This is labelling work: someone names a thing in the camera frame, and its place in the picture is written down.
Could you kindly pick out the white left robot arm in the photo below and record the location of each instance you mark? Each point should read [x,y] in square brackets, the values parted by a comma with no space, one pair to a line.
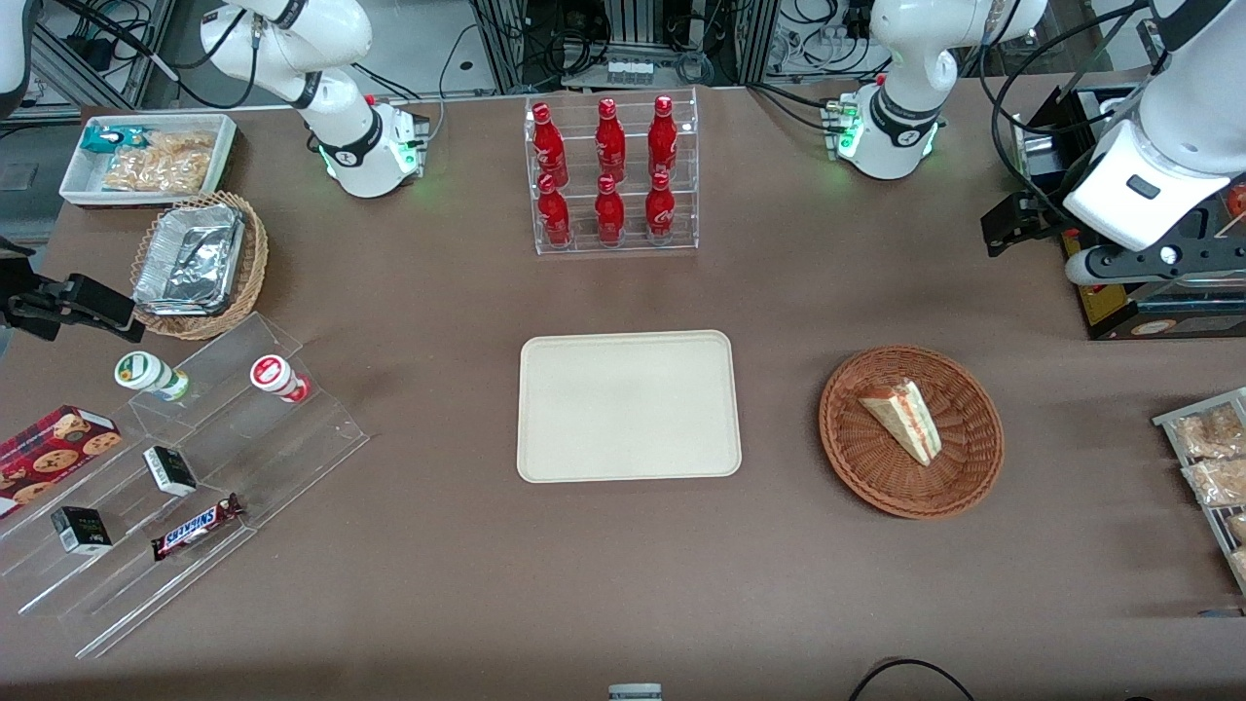
[1188,117]

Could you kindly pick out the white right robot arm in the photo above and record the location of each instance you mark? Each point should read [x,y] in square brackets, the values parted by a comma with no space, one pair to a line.
[341,39]

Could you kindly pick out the light wicker basket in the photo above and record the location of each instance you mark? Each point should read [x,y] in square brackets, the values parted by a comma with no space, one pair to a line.
[253,263]

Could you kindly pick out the white rectangular plastic bin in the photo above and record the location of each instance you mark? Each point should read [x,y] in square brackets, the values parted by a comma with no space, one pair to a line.
[78,180]

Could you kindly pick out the white power strip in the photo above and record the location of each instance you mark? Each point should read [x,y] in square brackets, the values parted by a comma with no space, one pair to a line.
[631,71]

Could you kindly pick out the Snickers chocolate bar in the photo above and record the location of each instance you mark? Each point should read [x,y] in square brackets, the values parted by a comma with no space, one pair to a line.
[195,527]

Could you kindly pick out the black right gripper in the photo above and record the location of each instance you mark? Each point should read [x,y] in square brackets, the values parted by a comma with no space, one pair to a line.
[27,296]

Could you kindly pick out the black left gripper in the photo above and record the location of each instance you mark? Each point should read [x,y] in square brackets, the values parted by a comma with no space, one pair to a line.
[1034,210]

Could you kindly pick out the aluminium frame structure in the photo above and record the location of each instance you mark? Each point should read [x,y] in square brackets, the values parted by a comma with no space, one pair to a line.
[633,19]

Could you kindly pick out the clear bag of crackers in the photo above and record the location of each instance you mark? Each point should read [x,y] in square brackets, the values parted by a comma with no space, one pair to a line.
[161,164]

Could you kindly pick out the teal snack packet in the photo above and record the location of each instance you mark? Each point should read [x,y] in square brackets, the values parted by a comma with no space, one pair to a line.
[109,139]

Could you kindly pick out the aluminium foil container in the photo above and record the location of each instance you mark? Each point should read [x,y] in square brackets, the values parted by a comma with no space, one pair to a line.
[190,258]

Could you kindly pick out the red cola bottle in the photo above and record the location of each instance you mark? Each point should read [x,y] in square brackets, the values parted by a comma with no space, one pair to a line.
[660,208]
[609,212]
[663,138]
[554,216]
[610,141]
[549,146]

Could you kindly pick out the clear acrylic stepped stand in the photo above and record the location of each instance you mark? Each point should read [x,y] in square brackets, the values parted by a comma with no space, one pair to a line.
[292,458]

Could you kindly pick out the triangle sandwich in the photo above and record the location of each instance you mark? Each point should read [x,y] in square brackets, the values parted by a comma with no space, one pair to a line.
[905,419]

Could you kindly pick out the cream rectangular tray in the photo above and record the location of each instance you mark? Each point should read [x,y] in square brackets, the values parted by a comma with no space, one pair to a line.
[628,409]

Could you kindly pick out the small red item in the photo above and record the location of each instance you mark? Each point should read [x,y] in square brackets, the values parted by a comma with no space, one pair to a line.
[1238,200]

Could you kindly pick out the green lidded yogurt cup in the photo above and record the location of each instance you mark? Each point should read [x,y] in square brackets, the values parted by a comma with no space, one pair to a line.
[146,373]

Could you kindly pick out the red cookie box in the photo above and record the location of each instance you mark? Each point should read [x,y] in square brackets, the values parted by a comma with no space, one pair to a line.
[54,453]

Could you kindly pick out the clear bag of pastry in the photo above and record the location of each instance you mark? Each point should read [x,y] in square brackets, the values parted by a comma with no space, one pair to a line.
[1212,433]
[1222,482]

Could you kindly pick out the brown round wicker basket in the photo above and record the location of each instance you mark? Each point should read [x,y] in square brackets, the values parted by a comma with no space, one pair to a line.
[964,458]

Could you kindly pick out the small grey device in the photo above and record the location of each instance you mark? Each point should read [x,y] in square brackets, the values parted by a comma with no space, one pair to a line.
[635,693]

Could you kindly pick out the red lidded yogurt cup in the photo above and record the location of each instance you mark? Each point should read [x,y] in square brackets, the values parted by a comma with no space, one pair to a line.
[273,375]

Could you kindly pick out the small black white box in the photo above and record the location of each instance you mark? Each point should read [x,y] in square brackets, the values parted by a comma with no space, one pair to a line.
[170,470]

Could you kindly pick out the clear acrylic bottle rack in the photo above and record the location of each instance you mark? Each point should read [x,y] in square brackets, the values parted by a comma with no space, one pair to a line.
[686,175]

